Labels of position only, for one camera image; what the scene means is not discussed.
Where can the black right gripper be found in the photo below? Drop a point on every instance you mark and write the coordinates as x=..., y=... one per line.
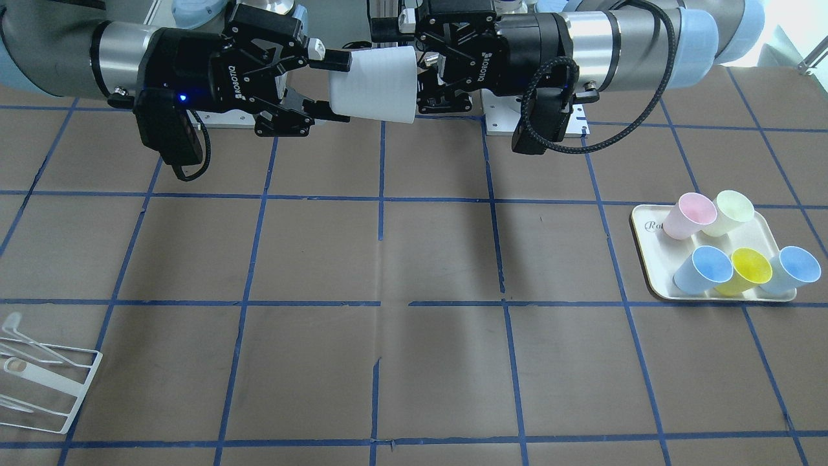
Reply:
x=193, y=59

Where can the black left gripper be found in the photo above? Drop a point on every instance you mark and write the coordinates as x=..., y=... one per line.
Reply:
x=525, y=39

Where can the white ribbed plastic cup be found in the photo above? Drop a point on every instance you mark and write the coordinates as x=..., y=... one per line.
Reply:
x=381, y=84

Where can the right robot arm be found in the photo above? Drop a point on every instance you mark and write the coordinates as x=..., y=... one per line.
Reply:
x=71, y=48

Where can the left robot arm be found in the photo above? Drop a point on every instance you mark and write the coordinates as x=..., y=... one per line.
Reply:
x=617, y=45

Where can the pink plastic cup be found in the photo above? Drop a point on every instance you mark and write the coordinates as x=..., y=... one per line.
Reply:
x=691, y=214

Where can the pale green plastic cup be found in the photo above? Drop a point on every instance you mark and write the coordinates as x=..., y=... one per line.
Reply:
x=733, y=210

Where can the yellow plastic cup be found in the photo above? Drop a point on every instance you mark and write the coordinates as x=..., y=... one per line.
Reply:
x=750, y=270

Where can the light blue plastic cup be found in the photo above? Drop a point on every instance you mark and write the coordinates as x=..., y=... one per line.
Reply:
x=792, y=268

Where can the cream plastic tray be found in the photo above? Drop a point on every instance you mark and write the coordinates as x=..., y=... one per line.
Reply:
x=662, y=256

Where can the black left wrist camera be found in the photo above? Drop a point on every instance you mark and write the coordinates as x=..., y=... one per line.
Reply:
x=549, y=115

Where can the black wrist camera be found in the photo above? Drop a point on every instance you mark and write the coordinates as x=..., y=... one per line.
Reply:
x=164, y=126
x=549, y=115

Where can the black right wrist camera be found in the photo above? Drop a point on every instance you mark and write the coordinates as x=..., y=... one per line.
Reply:
x=164, y=126

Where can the white wire cup rack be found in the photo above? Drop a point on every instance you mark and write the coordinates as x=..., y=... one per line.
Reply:
x=43, y=384

